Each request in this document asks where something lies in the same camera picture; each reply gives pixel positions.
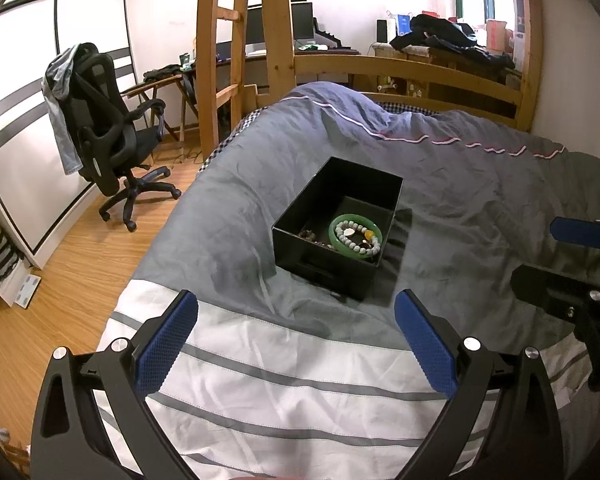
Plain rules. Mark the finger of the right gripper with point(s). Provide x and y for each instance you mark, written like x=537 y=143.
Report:
x=576 y=231
x=573 y=301

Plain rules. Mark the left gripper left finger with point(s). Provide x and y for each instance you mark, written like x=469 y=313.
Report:
x=69 y=440

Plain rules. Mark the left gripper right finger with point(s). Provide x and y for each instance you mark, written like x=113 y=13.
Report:
x=523 y=440

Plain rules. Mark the grey bead bracelet amber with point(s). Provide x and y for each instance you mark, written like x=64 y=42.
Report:
x=356 y=239

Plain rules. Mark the green jade bangle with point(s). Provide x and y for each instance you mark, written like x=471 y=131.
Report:
x=358 y=218

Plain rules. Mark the black jewelry box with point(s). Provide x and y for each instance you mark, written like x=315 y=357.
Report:
x=300 y=239

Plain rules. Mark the white floor scale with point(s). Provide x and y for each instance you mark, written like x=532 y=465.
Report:
x=27 y=290

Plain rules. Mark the grey striped duvet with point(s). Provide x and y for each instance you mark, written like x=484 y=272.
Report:
x=281 y=377

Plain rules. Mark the pink container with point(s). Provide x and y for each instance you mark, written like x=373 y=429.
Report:
x=496 y=35

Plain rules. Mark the pile of dark clothes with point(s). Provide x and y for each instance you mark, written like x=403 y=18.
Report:
x=439 y=33

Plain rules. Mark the black office chair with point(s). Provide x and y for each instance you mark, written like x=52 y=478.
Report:
x=112 y=141

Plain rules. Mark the grey garment on chair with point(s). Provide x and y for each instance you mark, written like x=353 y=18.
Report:
x=55 y=86

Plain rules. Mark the folding wooden side table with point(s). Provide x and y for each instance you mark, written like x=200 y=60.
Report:
x=182 y=81

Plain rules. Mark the black computer monitor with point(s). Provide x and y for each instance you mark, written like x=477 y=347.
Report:
x=300 y=22

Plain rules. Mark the wooden loft bed frame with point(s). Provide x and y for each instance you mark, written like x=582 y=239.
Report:
x=284 y=67

